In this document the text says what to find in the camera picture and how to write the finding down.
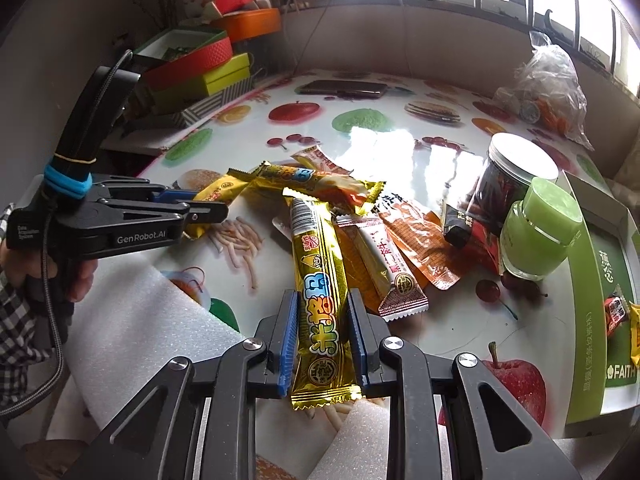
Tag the lime green box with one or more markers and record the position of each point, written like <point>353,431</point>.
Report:
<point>220,80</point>

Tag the green cardboard box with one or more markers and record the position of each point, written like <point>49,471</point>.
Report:
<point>585,310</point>

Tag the black snack packet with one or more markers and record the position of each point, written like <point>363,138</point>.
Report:
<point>460,227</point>

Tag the person's left hand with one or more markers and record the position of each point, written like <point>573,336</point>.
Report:
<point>84,277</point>

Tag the orange box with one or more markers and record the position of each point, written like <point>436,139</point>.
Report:
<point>250,25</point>

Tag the long yellow snack bar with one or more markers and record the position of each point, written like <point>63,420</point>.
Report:
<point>320,280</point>

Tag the orange white snack packet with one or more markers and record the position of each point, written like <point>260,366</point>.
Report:
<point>315,157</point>

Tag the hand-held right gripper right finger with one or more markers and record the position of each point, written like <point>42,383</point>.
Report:
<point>357,347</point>

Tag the white foam sheet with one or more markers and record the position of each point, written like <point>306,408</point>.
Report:
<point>130,320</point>

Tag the green jar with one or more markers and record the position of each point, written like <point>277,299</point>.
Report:
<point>540,235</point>

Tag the clear plastic bag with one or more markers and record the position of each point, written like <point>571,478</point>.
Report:
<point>550,90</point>

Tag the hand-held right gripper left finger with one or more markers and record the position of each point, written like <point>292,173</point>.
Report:
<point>287,342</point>

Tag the clear plastic jar dark contents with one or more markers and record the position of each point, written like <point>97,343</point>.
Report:
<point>515,170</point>

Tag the fruit print tablecloth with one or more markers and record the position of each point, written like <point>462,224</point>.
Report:
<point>400,125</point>

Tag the red gift box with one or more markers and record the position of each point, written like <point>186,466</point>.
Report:
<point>195,62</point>

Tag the black white striped box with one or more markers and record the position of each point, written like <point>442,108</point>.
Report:
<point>220,102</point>

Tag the small red black packet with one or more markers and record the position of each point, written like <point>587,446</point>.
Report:
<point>616,312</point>

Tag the smartphone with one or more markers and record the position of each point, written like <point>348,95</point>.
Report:
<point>340,88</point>

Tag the white red candy packet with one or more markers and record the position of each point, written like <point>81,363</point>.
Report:
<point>395,285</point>

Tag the yellow snack packet round logo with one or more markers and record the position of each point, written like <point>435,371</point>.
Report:
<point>225,190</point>

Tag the black hook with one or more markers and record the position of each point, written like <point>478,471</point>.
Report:
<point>549,20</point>

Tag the orange snack pouch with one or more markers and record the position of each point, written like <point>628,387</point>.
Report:
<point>425,245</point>

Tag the yellow snack bar blue print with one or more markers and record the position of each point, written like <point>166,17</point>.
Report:
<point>300,177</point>

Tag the dark red snack pouch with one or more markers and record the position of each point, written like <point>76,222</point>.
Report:
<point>488,250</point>

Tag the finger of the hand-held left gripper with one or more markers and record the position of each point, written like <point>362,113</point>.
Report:
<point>172,194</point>
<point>207,212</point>

